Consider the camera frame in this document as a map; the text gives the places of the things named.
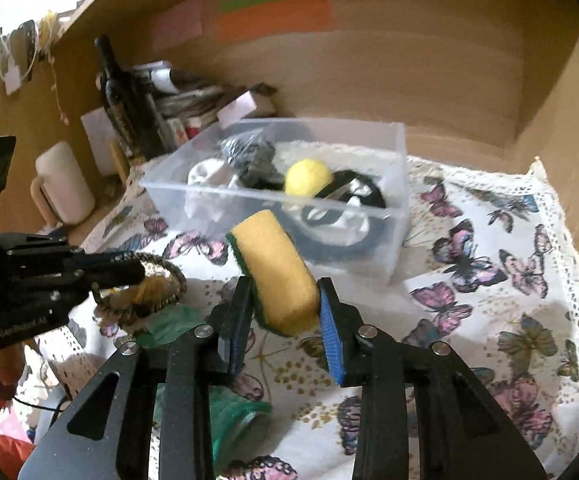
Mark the pile of books and boxes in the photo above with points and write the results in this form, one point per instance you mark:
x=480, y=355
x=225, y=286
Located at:
x=185, y=104

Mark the cream mug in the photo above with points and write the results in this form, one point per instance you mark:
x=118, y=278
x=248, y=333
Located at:
x=59, y=190

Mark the dark wine bottle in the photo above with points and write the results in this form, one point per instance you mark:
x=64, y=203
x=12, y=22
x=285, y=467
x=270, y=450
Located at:
x=127, y=107

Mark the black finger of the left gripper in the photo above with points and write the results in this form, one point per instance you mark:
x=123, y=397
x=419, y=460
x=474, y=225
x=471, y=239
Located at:
x=105, y=270

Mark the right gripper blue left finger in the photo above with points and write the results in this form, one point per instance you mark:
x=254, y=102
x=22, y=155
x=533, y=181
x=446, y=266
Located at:
x=105, y=433

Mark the orange paper strip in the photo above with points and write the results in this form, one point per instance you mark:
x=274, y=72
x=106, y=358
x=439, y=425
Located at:
x=274, y=18

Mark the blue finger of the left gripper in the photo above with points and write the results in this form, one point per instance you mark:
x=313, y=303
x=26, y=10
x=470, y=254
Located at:
x=24, y=246

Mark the person's hand on gripper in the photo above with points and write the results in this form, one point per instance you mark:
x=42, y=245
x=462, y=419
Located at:
x=12, y=366

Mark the pink paper note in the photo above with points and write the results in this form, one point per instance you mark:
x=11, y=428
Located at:
x=180, y=23

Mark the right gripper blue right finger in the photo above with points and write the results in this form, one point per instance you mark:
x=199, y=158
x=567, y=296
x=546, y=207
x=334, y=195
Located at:
x=463, y=432

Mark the green knit glove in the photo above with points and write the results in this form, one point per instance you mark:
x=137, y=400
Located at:
x=232, y=410

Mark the striped scrunchie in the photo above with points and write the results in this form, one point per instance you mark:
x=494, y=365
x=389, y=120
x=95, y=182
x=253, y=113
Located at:
x=126, y=305

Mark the black white fabric item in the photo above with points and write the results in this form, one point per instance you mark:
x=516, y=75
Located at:
x=334, y=227

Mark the butterfly print cloth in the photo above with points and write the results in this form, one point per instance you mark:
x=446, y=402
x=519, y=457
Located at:
x=487, y=267

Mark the yellow green sponge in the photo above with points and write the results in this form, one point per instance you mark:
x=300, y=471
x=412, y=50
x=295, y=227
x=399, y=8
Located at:
x=287, y=298

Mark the yellow soft ball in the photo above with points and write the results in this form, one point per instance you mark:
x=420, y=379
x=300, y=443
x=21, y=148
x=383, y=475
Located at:
x=307, y=177

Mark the clear plastic box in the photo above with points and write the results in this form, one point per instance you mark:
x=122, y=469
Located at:
x=376, y=149

